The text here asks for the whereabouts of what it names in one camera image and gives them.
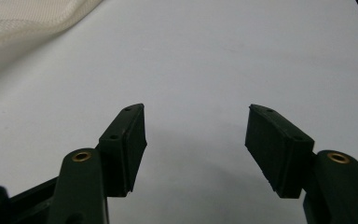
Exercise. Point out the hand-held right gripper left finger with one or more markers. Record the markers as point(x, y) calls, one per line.
point(118, 155)

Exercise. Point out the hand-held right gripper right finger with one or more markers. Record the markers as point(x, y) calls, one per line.
point(279, 146)

